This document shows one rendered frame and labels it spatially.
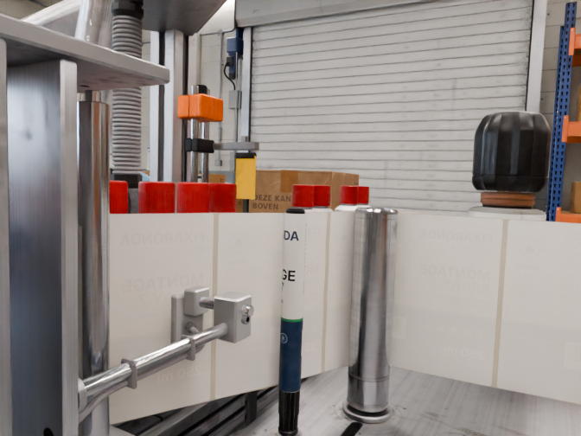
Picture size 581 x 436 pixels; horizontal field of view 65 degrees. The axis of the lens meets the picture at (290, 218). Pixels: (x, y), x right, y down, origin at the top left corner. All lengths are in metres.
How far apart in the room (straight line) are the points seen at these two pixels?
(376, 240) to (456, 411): 0.19
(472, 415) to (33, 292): 0.39
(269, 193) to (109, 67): 1.05
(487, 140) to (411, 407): 0.31
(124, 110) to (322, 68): 4.89
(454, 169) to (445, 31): 1.35
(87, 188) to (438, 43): 4.91
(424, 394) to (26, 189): 0.41
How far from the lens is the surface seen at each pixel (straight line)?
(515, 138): 0.57
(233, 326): 0.31
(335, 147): 5.18
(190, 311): 0.33
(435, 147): 4.89
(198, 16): 0.62
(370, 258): 0.40
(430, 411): 0.48
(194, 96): 0.60
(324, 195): 0.73
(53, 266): 0.22
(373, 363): 0.43
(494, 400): 0.53
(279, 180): 1.24
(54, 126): 0.21
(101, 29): 0.82
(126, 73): 0.24
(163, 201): 0.43
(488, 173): 0.58
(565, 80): 4.19
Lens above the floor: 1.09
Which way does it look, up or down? 5 degrees down
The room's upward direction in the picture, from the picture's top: 2 degrees clockwise
